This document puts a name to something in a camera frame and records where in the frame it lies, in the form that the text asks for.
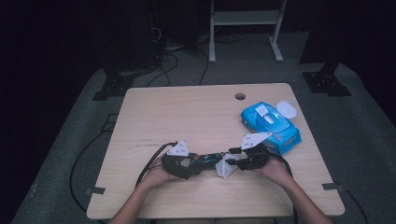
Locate white round plastic lid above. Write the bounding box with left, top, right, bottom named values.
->
left=276, top=99, right=299, bottom=119

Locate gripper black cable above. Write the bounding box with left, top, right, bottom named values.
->
left=270, top=148, right=301, bottom=224
left=135, top=141, right=178, bottom=189

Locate dark equipment rack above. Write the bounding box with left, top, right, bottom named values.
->
left=102, top=0, right=163, bottom=71

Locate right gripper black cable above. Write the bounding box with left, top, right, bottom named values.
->
left=270, top=148, right=301, bottom=224

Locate blue and black toy car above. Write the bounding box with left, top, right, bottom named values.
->
left=190, top=151, right=230, bottom=173

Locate white wet wipe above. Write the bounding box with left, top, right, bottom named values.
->
left=215, top=153, right=244, bottom=179

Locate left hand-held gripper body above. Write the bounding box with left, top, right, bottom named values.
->
left=161, top=139, right=192, bottom=180

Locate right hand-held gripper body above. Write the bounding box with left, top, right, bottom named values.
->
left=237, top=132, right=273, bottom=172

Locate black stand base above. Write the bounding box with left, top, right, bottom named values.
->
left=302, top=62, right=353, bottom=97
left=92, top=73, right=135, bottom=102

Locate blue wet wipes pack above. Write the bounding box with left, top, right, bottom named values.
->
left=240, top=101, right=303, bottom=156

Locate black floor cable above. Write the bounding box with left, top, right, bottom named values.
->
left=198, top=48, right=210, bottom=87
left=341, top=186, right=370, bottom=224
left=146, top=52, right=180, bottom=88
left=69, top=132, right=108, bottom=215

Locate person's left hand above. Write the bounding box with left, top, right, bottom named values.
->
left=139, top=157, right=185, bottom=191

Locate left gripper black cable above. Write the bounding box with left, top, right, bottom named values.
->
left=135, top=141, right=178, bottom=189

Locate black tape strip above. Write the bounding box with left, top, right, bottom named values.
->
left=321, top=182, right=345, bottom=191
left=85, top=186, right=106, bottom=196

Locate person's right hand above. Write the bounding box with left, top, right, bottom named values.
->
left=252, top=155, right=295, bottom=189

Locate white metal stand frame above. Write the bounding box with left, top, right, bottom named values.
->
left=208, top=0, right=288, bottom=64

